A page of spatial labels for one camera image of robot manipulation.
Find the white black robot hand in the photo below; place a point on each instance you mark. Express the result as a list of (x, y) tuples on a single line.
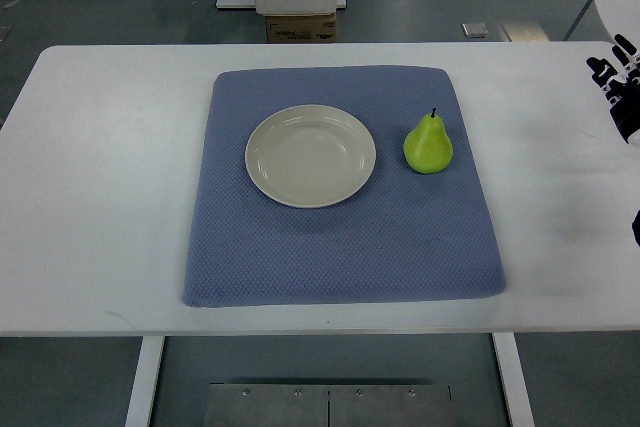
[(621, 90)]

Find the green pear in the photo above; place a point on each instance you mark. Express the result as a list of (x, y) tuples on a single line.
[(427, 148)]

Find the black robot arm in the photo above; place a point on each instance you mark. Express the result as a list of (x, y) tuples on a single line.
[(636, 228)]

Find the beige round plate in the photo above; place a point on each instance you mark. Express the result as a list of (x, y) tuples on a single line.
[(310, 156)]

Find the white round chair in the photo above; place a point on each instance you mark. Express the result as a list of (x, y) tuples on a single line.
[(619, 18)]

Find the blue textured cloth mat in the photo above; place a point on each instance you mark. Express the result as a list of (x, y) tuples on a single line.
[(403, 237)]

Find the white table right leg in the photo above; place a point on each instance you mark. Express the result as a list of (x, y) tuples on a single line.
[(512, 380)]

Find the white table leg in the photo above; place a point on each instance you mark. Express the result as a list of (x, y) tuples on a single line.
[(512, 380), (139, 412)]

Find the brown cardboard box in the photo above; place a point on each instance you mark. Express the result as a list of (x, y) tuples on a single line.
[(301, 29)]

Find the white table left leg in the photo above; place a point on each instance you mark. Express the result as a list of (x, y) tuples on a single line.
[(139, 412)]

